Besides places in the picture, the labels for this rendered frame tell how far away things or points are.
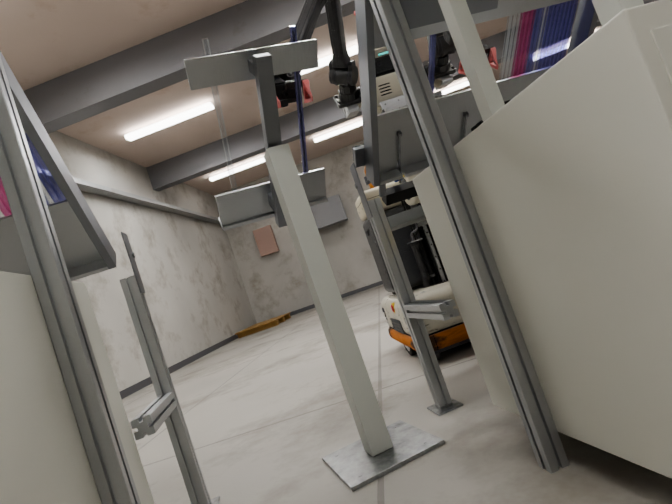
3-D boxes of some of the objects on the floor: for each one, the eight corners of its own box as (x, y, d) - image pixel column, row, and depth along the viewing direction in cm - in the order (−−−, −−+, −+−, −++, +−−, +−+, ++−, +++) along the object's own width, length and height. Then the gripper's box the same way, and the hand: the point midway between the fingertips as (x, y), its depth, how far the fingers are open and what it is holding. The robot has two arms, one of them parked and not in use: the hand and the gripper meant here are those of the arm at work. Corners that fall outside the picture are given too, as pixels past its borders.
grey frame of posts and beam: (436, 408, 136) (231, -170, 146) (647, 318, 151) (449, -199, 161) (555, 475, 82) (217, -449, 92) (864, 324, 97) (546, -453, 107)
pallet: (254, 329, 962) (253, 324, 962) (292, 316, 955) (290, 311, 955) (236, 339, 835) (234, 334, 835) (279, 325, 828) (277, 319, 829)
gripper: (299, 94, 146) (320, 109, 135) (257, 102, 141) (274, 118, 130) (297, 72, 142) (318, 85, 130) (253, 80, 137) (271, 94, 126)
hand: (295, 101), depth 131 cm, fingers open, 9 cm apart
